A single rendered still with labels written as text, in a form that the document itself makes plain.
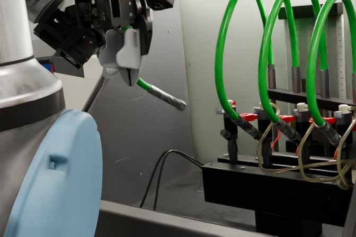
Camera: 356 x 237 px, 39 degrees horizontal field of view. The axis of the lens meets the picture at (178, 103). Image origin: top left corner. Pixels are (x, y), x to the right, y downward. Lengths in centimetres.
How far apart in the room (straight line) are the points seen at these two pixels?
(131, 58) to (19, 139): 49
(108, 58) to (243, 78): 63
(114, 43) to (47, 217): 54
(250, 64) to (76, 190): 106
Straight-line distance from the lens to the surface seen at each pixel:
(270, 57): 122
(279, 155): 107
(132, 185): 132
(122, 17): 76
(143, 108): 132
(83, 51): 98
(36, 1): 99
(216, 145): 146
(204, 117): 146
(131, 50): 78
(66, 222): 31
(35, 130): 31
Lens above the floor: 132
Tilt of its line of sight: 11 degrees down
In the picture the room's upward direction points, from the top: 6 degrees counter-clockwise
